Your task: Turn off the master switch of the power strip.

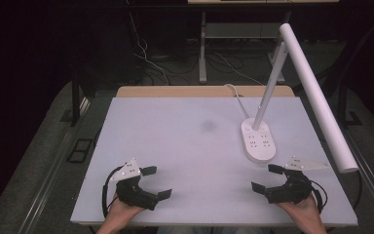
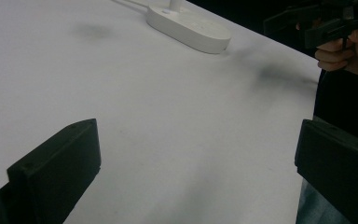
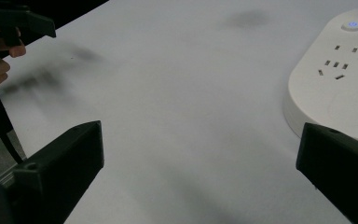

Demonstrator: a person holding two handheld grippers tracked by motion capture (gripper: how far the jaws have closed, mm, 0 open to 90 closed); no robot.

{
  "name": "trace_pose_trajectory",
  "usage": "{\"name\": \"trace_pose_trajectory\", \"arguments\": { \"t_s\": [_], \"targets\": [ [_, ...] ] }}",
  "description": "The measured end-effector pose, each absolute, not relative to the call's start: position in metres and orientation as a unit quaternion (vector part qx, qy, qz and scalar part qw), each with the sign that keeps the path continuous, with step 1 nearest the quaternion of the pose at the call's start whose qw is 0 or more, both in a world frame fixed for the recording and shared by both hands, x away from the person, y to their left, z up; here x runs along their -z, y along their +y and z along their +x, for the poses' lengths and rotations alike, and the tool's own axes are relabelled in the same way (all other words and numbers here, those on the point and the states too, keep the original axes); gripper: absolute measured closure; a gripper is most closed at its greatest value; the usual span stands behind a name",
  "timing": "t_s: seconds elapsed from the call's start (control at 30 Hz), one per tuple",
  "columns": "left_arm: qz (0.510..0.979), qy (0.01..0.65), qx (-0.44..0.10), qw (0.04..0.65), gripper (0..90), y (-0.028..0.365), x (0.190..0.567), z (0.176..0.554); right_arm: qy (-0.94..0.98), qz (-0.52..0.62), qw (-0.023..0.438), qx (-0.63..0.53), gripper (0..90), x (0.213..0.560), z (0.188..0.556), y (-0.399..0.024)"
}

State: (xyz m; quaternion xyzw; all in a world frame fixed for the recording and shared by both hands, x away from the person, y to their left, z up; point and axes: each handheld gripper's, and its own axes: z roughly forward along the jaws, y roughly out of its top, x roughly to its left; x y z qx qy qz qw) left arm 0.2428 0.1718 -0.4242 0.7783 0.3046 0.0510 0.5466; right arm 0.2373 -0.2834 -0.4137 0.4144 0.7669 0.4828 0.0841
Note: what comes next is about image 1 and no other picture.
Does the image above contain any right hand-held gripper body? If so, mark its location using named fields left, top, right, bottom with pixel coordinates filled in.
left=264, top=155, right=331, bottom=205

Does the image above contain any white lamp cable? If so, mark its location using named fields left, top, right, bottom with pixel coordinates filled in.
left=223, top=83, right=251, bottom=120

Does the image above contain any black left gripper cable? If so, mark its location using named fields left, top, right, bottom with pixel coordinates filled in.
left=101, top=166, right=125, bottom=218

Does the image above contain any white floor cable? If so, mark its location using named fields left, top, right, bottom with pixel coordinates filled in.
left=128, top=11, right=172, bottom=86

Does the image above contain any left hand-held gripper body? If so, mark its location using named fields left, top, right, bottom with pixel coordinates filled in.
left=109, top=158, right=160, bottom=211

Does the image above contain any person's right hand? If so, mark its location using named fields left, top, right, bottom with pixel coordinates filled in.
left=277, top=194, right=321, bottom=226

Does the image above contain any white desk lamp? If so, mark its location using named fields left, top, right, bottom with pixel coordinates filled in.
left=241, top=22, right=360, bottom=175

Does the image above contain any person's left hand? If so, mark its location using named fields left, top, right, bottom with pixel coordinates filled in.
left=106, top=193, right=146, bottom=226

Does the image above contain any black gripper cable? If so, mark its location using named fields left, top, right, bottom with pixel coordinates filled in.
left=309, top=179, right=329, bottom=215
left=101, top=166, right=125, bottom=218

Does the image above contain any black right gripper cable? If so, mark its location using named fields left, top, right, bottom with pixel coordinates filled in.
left=309, top=179, right=329, bottom=215

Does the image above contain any grey metal desk frame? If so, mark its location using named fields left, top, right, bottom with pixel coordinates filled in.
left=187, top=0, right=341, bottom=85

